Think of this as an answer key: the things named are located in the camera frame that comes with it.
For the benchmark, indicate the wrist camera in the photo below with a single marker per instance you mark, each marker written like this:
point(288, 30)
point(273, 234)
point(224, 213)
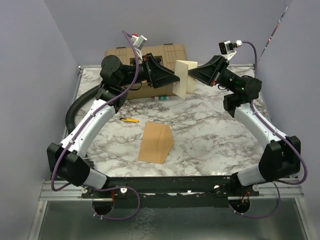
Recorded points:
point(138, 41)
point(228, 49)

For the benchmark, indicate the aluminium extrusion frame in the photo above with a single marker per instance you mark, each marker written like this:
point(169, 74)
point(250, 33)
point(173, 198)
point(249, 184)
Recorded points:
point(68, 193)

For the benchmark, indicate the brown paper envelope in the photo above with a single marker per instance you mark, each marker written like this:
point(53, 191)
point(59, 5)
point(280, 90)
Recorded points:
point(157, 141)

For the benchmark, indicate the tan plastic toolbox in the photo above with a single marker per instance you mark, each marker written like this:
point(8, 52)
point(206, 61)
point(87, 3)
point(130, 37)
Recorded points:
point(165, 54)

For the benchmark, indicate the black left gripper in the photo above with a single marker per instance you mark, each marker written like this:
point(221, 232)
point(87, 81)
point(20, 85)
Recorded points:
point(156, 75)

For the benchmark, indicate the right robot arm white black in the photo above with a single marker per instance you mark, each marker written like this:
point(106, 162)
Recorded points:
point(281, 153)

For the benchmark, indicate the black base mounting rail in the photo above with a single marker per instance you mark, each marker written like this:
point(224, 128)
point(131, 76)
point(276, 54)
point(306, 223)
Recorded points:
point(168, 192)

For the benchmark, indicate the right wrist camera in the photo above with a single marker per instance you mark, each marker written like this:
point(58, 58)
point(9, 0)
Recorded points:
point(228, 49)

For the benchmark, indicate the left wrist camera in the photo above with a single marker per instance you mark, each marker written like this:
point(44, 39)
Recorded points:
point(138, 41)

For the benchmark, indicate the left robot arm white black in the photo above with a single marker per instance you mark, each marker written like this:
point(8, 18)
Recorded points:
point(67, 159)

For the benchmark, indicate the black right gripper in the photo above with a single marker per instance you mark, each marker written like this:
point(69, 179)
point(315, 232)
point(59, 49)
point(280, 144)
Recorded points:
point(211, 73)

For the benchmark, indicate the yellow black utility knife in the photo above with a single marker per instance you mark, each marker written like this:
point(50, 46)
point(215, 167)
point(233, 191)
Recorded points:
point(129, 120)

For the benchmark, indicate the white green glue stick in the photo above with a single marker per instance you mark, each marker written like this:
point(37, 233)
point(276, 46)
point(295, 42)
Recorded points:
point(161, 98)

